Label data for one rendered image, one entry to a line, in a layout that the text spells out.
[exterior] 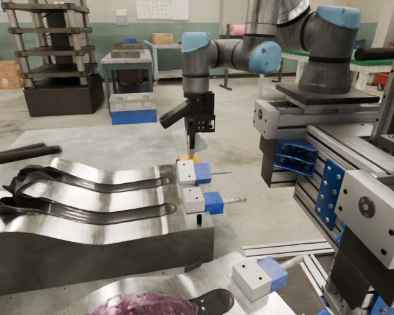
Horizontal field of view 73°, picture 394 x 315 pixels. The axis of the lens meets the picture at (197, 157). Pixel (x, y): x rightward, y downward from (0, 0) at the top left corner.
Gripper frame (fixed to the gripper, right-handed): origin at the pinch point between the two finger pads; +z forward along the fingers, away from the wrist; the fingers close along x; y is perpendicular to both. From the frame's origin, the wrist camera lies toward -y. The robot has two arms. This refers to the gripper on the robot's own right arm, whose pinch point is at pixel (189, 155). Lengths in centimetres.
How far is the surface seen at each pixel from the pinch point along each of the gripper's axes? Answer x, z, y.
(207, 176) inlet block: -23.2, -5.5, 0.2
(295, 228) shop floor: 49, 85, 80
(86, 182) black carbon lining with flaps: -19.7, -5.0, -27.0
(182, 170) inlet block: -22.9, -7.4, -5.5
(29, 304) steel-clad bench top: -41, 5, -34
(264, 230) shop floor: 52, 85, 58
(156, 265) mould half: -38.6, 3.4, -13.1
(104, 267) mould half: -38.6, 1.9, -22.1
